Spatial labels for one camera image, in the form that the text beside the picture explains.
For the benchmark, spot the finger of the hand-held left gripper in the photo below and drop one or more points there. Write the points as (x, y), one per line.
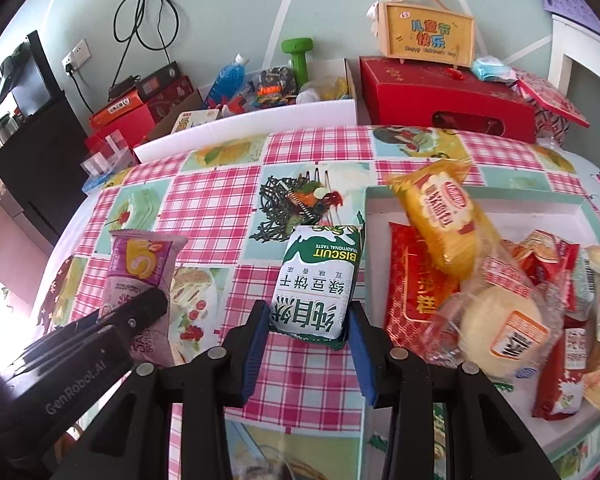
(140, 315)

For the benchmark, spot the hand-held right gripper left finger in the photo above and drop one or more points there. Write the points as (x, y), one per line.
(252, 355)

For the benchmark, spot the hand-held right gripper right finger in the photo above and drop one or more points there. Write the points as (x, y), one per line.
(362, 360)

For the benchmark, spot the pink swiss roll packet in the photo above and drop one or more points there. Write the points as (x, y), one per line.
(140, 260)

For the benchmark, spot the green white biscuit packet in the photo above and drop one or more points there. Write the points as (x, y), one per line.
(315, 285)

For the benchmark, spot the red patterned cake packet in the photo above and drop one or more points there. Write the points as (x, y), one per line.
(410, 280)

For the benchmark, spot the clear-wrapped round bun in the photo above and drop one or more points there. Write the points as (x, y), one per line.
(495, 330)

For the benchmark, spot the yellow soft bread packet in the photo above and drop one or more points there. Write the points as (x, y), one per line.
(440, 215)

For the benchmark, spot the red white milk candy packet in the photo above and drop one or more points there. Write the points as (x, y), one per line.
(565, 380)

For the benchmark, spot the large red rice cracker packet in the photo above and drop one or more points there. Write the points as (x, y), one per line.
(550, 260)

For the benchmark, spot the teal cardboard tray box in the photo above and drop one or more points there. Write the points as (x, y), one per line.
(540, 205)

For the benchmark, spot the flat blue packet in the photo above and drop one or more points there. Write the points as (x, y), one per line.
(100, 182)

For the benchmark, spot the clear plastic box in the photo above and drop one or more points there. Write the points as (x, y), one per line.
(107, 157)

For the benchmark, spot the black cabinet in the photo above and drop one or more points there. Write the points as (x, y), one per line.
(40, 170)

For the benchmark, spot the small white green box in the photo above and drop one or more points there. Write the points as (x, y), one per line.
(195, 120)

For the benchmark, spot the orange carton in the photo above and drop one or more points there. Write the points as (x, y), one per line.
(120, 112)

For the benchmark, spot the silver pot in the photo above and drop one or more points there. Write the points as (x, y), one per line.
(0, 135)

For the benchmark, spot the dark brown printed boxes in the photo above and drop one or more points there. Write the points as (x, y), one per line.
(165, 87)

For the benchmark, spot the black power adapter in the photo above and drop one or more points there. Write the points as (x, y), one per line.
(125, 85)

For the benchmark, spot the long white cardboard box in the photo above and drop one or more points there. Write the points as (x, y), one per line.
(280, 122)

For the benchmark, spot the blue plastic bottle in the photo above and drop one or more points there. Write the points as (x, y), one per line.
(227, 80)

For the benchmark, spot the black coffee machine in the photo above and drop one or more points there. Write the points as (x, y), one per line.
(25, 75)

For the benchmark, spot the red gift box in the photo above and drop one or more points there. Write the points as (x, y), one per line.
(430, 95)

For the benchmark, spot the green dumbbell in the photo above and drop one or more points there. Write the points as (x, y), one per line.
(297, 60)

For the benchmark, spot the blue wet wipes pack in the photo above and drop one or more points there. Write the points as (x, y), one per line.
(492, 70)

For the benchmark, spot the red patterned box lid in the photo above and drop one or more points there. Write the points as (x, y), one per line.
(555, 105)

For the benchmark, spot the yellow wooden handbag box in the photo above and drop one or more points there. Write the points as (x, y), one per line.
(430, 30)

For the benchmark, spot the white shelf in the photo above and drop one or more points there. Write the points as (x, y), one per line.
(570, 50)

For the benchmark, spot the white wall socket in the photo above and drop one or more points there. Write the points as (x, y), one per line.
(75, 55)

